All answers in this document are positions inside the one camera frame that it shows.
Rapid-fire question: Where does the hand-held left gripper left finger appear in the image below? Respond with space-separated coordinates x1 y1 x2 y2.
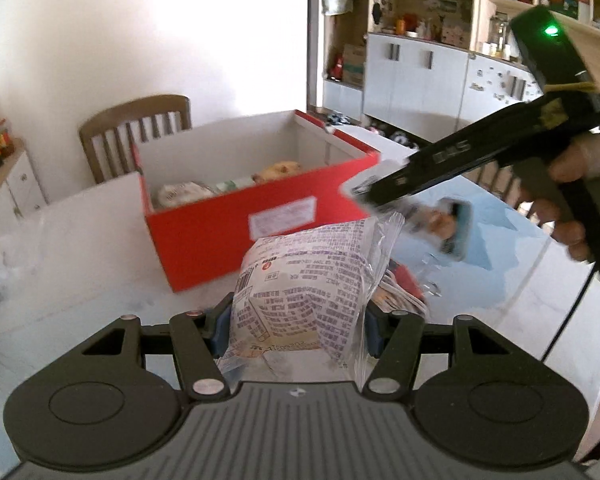
82 292 236 402

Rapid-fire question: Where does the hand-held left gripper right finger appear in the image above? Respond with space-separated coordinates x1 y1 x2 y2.
362 306 521 395

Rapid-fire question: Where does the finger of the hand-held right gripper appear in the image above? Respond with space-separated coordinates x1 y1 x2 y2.
364 157 432 207

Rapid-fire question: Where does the white printed snack packet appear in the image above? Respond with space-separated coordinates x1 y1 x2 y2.
340 160 474 262

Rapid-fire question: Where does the red cardboard shoe box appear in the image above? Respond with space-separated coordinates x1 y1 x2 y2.
130 110 381 293

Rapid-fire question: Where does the clear bread packet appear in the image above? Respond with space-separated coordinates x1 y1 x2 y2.
215 211 406 392

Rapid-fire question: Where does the yellow plush toy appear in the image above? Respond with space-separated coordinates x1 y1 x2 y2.
252 160 302 184

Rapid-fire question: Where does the white plastic bag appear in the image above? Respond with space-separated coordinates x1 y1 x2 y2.
152 178 251 210

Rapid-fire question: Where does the white blue marble desktop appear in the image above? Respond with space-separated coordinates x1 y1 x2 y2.
0 125 600 397

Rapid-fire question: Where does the person's right hand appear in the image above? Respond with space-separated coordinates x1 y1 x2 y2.
520 132 600 264

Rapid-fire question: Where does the colourful printed packet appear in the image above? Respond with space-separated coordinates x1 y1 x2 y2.
375 260 429 317

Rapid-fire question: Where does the wooden chair with slatted back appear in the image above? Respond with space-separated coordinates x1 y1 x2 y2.
472 160 542 217
78 94 192 185

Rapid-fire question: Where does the cardboard box with green print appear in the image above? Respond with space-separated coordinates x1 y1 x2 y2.
341 44 366 85

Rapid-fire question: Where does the small white cabinet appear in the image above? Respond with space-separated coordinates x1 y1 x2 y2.
0 140 49 219

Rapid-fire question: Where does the glass jar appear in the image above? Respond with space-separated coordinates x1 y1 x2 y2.
0 120 16 157

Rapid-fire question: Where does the white wall cabinet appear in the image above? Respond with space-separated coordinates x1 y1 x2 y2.
322 0 600 147

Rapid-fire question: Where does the black cable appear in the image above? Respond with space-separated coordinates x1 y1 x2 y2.
539 264 600 362

